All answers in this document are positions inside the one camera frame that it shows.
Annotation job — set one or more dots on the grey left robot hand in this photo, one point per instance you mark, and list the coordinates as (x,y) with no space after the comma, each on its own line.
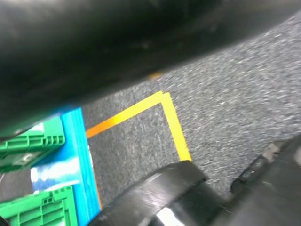
(118,46)

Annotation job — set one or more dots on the blue metal shelf rack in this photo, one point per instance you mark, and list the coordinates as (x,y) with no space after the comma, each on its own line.
(78,140)

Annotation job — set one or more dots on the dark robot body part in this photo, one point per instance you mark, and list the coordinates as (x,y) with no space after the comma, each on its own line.
(270,193)

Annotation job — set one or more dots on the yellow floor tape square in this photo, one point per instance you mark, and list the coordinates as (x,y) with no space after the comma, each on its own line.
(173,124)

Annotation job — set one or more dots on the green plastic crate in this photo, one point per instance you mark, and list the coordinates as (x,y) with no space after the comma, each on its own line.
(30,143)
(35,209)

